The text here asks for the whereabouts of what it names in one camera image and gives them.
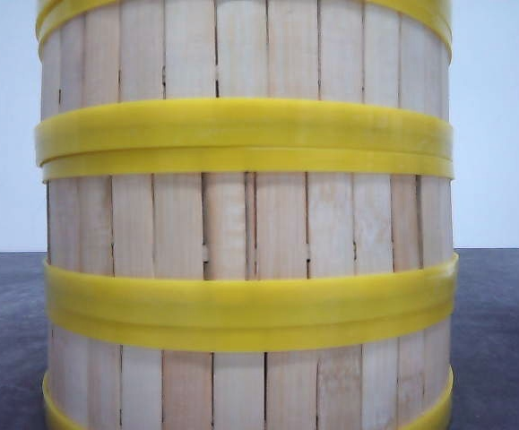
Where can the bamboo steamer basket yellow rims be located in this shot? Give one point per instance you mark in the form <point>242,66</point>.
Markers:
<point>185,202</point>

